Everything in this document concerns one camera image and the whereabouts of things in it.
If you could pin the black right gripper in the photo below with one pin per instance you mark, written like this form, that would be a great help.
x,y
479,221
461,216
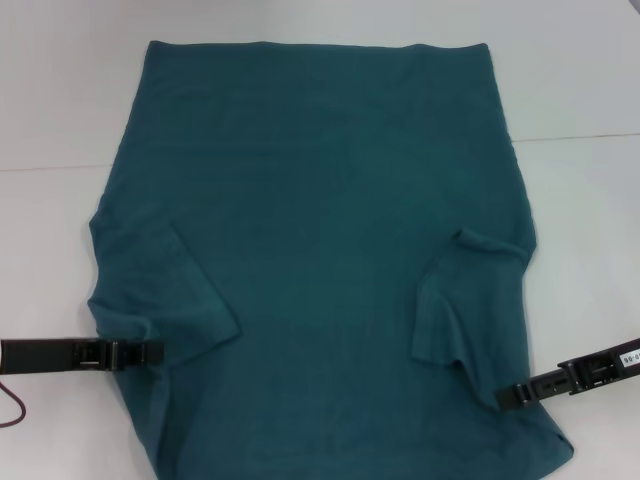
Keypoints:
x,y
605,367

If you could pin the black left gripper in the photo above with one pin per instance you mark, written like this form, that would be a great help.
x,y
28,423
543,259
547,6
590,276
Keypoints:
x,y
37,356

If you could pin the blue teal shirt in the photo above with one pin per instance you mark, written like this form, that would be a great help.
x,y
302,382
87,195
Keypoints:
x,y
320,200

